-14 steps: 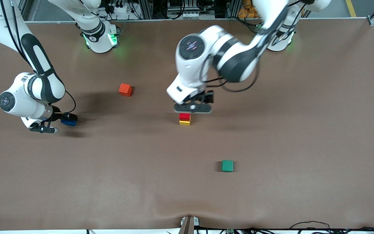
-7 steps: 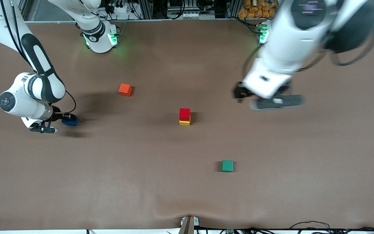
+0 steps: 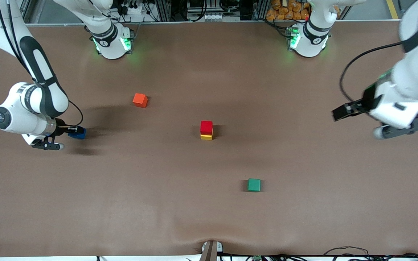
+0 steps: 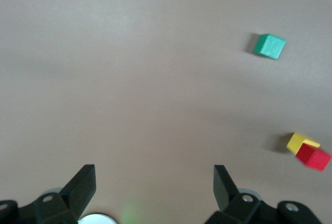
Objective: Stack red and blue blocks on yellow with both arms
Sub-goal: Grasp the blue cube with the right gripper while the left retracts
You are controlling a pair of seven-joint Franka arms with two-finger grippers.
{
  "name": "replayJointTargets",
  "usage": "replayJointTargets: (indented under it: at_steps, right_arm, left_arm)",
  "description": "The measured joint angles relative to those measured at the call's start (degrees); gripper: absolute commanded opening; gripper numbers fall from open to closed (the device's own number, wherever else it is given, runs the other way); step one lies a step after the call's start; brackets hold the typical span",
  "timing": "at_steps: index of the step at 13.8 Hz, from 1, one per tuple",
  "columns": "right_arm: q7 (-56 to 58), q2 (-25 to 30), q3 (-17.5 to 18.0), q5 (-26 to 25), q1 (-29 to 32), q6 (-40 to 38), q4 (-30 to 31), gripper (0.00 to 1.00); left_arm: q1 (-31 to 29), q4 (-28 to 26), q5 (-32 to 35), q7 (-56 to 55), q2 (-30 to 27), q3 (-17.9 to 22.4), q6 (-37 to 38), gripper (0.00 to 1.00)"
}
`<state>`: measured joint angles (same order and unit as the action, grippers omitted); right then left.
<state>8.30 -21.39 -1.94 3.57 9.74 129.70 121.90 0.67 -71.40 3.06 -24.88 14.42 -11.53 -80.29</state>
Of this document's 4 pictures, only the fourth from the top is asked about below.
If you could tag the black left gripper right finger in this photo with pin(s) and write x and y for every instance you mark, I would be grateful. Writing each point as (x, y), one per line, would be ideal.
(225, 193)

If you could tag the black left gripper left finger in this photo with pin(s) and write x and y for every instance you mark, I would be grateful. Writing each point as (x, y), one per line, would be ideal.
(77, 190)

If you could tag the red wooden block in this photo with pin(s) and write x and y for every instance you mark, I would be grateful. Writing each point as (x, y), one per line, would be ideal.
(315, 159)

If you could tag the yellow wooden block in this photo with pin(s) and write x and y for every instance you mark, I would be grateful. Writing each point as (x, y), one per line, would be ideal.
(295, 142)

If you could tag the green wooden block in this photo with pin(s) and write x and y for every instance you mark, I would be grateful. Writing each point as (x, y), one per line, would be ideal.
(269, 46)

